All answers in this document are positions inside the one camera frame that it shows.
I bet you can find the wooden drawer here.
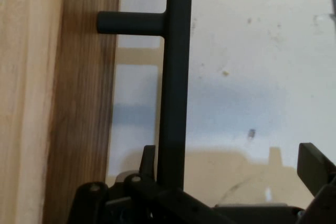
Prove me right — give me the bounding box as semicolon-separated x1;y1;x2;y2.
0;0;123;224

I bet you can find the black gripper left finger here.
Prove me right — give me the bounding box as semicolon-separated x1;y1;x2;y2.
70;144;224;224

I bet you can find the black bar drawer handle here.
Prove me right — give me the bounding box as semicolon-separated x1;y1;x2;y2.
97;0;194;192

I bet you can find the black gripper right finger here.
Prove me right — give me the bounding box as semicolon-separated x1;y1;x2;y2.
297;142;336;224

